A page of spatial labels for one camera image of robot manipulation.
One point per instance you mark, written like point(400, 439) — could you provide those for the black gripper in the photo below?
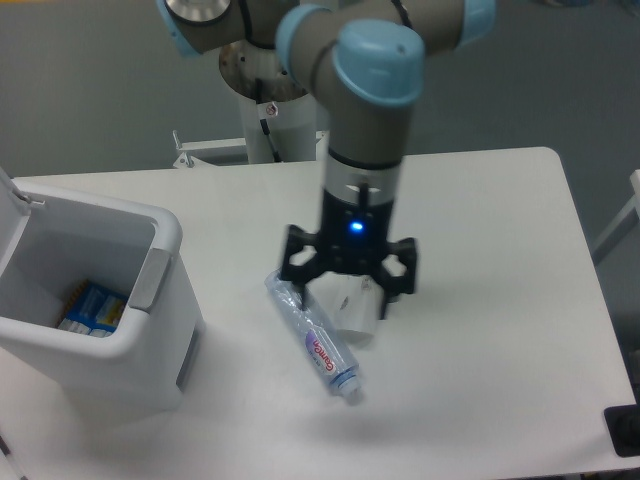
point(355, 240)

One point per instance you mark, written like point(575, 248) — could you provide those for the white push-button trash can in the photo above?
point(53, 239)

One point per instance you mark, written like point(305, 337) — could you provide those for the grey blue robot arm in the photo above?
point(365, 65)

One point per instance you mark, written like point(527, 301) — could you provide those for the crumpled white paper cup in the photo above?
point(355, 309)

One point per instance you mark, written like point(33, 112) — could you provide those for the clear plastic water bottle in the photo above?
point(329, 356)

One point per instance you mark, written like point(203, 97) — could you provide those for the blue package inside bin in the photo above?
point(92, 310)

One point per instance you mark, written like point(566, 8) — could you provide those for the white right mounting bracket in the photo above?
point(322, 144)

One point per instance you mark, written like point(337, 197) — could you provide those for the white mounting bracket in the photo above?
point(322, 144)
point(225, 152)

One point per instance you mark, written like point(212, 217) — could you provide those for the white left mounting bracket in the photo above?
point(225, 152)

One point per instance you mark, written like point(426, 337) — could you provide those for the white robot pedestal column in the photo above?
point(278, 116)

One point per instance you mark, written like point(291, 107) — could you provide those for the white frame at right edge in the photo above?
point(620, 226)

